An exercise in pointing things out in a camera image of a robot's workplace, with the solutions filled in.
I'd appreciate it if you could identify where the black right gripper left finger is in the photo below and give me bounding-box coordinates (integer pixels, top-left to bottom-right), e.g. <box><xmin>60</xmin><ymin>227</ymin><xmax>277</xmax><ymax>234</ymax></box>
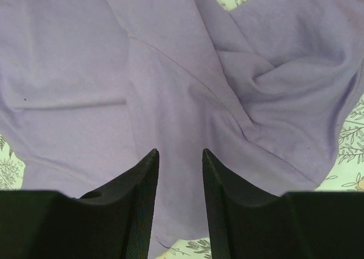
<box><xmin>1</xmin><ymin>150</ymin><xmax>159</xmax><ymax>258</ymax></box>

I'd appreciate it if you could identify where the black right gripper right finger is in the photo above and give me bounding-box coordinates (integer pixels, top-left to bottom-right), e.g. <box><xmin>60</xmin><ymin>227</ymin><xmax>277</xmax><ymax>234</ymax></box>
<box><xmin>202</xmin><ymin>149</ymin><xmax>363</xmax><ymax>258</ymax></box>

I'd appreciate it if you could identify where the purple polo shirt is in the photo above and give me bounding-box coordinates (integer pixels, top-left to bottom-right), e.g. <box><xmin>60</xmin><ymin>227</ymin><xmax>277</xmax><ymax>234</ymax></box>
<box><xmin>0</xmin><ymin>0</ymin><xmax>364</xmax><ymax>259</ymax></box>

